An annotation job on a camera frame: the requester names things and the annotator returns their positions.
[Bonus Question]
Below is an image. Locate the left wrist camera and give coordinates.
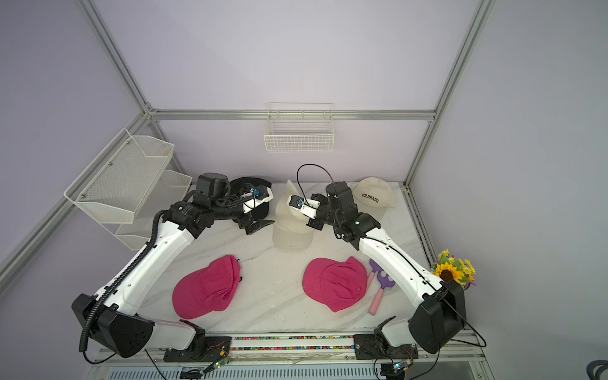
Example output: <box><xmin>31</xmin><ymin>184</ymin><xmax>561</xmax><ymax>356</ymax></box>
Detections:
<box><xmin>242</xmin><ymin>185</ymin><xmax>274</xmax><ymax>214</ymax></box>

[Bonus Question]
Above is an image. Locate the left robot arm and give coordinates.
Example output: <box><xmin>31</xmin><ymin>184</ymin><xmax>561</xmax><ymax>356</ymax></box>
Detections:
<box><xmin>71</xmin><ymin>173</ymin><xmax>274</xmax><ymax>359</ymax></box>

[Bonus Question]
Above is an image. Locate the purple pink garden fork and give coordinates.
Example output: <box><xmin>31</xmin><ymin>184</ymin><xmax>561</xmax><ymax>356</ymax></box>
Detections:
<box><xmin>367</xmin><ymin>259</ymin><xmax>383</xmax><ymax>290</ymax></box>

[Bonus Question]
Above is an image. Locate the aluminium cage frame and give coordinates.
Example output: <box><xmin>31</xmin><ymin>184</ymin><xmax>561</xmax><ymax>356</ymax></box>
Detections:
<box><xmin>0</xmin><ymin>0</ymin><xmax>497</xmax><ymax>367</ymax></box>

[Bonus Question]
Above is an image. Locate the white two-tier mesh shelf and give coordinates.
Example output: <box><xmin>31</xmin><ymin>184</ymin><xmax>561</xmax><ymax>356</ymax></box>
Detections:
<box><xmin>64</xmin><ymin>129</ymin><xmax>192</xmax><ymax>251</ymax></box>

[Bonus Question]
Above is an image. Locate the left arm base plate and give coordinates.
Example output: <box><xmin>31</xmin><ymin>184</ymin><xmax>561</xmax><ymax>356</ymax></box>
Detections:
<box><xmin>163</xmin><ymin>336</ymin><xmax>232</xmax><ymax>363</ymax></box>

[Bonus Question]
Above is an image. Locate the white wire wall basket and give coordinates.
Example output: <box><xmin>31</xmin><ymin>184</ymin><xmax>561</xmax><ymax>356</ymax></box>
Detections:
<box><xmin>264</xmin><ymin>102</ymin><xmax>335</xmax><ymax>153</ymax></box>

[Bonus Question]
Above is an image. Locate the sunflower bouquet in pot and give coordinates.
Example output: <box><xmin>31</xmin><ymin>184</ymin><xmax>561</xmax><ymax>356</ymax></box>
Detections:
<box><xmin>432</xmin><ymin>250</ymin><xmax>477</xmax><ymax>290</ymax></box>

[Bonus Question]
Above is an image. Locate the cream colorado cap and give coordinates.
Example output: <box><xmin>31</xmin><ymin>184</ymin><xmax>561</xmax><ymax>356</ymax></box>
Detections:
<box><xmin>352</xmin><ymin>177</ymin><xmax>397</xmax><ymax>219</ymax></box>
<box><xmin>272</xmin><ymin>223</ymin><xmax>314</xmax><ymax>250</ymax></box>

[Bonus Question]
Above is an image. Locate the cream Colorado cap front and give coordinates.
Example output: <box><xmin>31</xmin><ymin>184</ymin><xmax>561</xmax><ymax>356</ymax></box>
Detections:
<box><xmin>272</xmin><ymin>223</ymin><xmax>314</xmax><ymax>250</ymax></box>

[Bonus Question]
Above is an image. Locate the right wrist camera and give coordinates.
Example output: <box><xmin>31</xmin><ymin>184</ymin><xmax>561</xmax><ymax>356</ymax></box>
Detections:
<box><xmin>288</xmin><ymin>195</ymin><xmax>321</xmax><ymax>219</ymax></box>

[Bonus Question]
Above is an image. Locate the plain black cap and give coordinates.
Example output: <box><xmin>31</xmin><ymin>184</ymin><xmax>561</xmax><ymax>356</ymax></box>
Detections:
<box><xmin>230</xmin><ymin>177</ymin><xmax>272</xmax><ymax>198</ymax></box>

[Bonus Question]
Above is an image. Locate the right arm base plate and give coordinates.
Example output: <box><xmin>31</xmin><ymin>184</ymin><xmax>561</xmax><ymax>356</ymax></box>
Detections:
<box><xmin>353</xmin><ymin>334</ymin><xmax>419</xmax><ymax>360</ymax></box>

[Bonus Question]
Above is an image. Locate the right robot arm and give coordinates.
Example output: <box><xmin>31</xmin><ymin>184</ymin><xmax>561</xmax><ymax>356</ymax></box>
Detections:
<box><xmin>289</xmin><ymin>181</ymin><xmax>466</xmax><ymax>354</ymax></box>

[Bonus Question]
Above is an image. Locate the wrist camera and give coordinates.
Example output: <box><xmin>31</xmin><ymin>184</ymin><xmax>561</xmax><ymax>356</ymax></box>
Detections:
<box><xmin>288</xmin><ymin>195</ymin><xmax>321</xmax><ymax>219</ymax></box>
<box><xmin>242</xmin><ymin>185</ymin><xmax>274</xmax><ymax>214</ymax></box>

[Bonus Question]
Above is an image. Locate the aluminium front rail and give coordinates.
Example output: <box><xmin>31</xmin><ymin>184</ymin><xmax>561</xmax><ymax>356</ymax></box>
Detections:
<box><xmin>87</xmin><ymin>331</ymin><xmax>495</xmax><ymax>379</ymax></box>

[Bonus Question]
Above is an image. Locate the magenta cap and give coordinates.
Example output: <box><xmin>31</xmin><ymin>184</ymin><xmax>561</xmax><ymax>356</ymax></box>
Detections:
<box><xmin>302</xmin><ymin>256</ymin><xmax>367</xmax><ymax>313</ymax></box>
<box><xmin>172</xmin><ymin>256</ymin><xmax>242</xmax><ymax>320</ymax></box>

